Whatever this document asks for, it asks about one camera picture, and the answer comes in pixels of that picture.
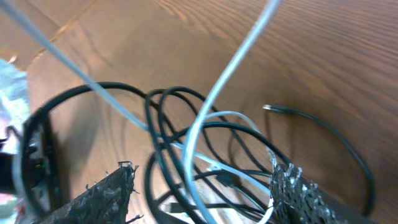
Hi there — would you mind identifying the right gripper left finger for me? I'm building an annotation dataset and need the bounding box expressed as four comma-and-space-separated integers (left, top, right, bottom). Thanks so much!
38, 161, 139, 224

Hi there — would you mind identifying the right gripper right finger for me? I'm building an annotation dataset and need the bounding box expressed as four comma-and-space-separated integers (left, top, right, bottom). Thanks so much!
271, 164, 374, 224

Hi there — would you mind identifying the black USB cable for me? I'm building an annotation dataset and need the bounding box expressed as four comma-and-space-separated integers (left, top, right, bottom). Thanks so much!
262, 104, 376, 217

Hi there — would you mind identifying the white USB cable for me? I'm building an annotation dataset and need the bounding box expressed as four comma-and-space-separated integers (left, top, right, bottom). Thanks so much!
0, 0, 284, 224

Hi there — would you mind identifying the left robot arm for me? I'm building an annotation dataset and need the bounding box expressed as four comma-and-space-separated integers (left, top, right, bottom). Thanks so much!
1, 60, 62, 223

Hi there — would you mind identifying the left camera cable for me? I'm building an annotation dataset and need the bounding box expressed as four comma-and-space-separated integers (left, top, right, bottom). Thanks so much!
20, 81, 150, 218

